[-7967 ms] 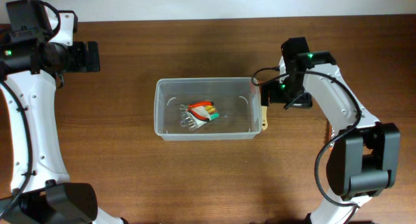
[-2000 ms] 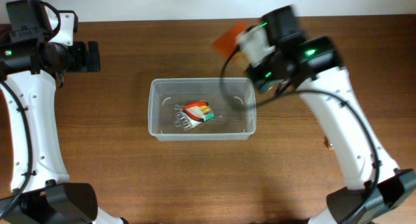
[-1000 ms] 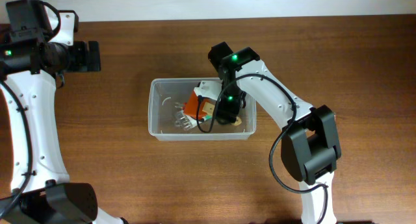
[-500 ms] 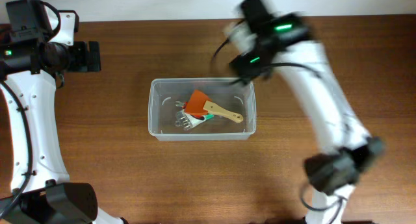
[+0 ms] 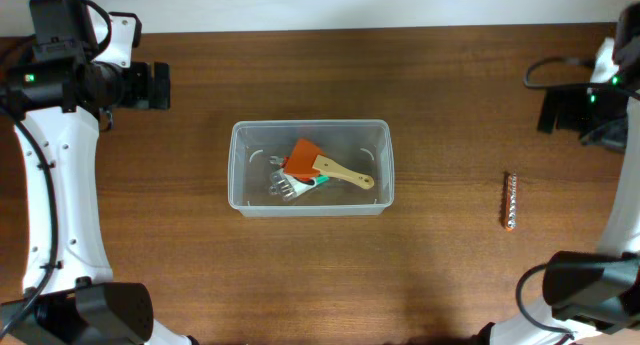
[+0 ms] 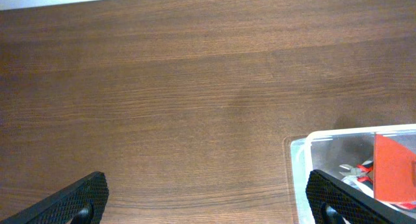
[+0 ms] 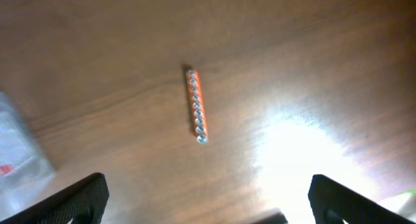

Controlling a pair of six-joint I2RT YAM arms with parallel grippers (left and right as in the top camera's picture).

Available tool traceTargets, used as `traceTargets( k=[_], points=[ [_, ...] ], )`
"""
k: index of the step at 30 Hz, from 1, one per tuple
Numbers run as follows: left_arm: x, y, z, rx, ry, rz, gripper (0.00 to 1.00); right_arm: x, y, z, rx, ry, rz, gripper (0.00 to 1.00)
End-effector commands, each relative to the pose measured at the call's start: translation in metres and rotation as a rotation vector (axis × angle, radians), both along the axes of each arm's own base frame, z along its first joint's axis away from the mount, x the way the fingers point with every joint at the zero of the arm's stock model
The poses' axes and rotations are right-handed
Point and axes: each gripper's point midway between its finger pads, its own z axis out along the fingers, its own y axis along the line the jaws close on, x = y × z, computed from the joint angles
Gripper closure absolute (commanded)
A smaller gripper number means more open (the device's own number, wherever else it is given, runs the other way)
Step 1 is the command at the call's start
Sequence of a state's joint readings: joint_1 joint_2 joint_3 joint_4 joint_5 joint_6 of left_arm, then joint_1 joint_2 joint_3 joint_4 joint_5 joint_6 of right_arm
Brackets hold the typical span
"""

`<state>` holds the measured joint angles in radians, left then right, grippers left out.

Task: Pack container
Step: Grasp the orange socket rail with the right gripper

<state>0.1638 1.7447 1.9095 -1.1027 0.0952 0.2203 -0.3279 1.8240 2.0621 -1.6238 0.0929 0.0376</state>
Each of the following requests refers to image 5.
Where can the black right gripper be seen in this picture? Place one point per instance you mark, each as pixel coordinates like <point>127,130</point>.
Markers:
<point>568,99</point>

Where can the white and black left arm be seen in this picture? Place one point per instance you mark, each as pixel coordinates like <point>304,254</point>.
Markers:
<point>74,71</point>

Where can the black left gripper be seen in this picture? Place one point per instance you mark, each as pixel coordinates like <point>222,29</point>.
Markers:
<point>149,96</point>

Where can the orange socket rail with sockets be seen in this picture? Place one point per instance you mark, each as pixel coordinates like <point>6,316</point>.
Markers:
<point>510,202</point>

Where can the clear plastic storage box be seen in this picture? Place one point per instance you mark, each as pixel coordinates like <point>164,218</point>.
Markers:
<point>364,146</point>

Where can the clear pack of coloured bits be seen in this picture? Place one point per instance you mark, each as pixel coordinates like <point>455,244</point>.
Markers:
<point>290,188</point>

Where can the orange scraper with wooden handle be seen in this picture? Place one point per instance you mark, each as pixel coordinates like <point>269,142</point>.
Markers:
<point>308,161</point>

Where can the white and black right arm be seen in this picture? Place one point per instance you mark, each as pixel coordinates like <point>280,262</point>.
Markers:
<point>577,295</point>

